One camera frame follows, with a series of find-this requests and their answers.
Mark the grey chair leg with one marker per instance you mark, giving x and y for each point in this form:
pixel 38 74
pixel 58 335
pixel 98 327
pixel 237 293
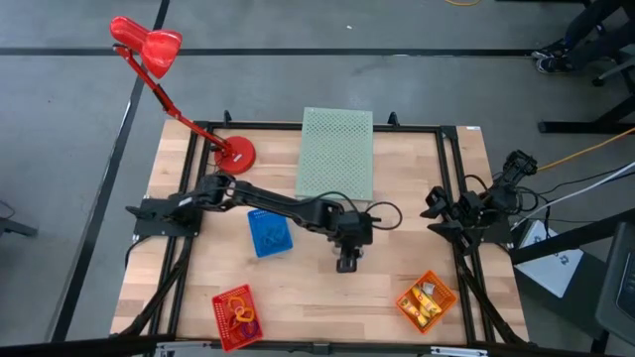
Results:
pixel 15 227

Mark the grey office chair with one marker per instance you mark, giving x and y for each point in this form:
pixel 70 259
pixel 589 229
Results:
pixel 620 287

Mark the red plastic basket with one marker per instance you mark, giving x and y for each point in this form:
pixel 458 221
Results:
pixel 223 337

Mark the black desk foot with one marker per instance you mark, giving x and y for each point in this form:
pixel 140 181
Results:
pixel 570 127

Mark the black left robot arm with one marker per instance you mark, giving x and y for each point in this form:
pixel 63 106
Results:
pixel 278 201

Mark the blue plastic basket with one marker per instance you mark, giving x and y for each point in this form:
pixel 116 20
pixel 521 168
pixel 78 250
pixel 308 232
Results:
pixel 270 233

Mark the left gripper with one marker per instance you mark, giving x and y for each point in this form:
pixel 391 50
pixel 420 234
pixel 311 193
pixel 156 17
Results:
pixel 354 230

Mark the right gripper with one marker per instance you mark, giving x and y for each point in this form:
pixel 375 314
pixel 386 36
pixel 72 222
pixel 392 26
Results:
pixel 469 208

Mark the black aluminium table frame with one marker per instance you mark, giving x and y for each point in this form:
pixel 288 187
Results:
pixel 258 126

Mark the yellow coil wristband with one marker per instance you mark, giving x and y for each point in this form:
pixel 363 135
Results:
pixel 238 312

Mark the white cardboard box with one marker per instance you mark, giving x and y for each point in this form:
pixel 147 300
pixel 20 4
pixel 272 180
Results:
pixel 550 263

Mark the purple coil wristband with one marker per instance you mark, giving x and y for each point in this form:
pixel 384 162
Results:
pixel 255 329

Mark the person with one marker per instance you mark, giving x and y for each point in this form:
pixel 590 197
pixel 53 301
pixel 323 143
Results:
pixel 590 30

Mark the orange plastic basket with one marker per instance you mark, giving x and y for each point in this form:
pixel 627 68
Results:
pixel 444 297

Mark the grey office chair base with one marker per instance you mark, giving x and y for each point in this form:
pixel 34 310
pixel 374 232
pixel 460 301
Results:
pixel 615 72

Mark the red desk lamp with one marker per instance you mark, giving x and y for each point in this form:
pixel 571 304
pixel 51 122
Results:
pixel 154 47

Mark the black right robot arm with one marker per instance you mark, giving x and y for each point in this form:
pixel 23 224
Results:
pixel 518 166

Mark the black desk bar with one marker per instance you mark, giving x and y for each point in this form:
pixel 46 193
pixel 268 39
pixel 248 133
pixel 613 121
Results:
pixel 570 240

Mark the yellow crayon packet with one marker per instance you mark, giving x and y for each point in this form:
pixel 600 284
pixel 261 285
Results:
pixel 429 302
pixel 412 310

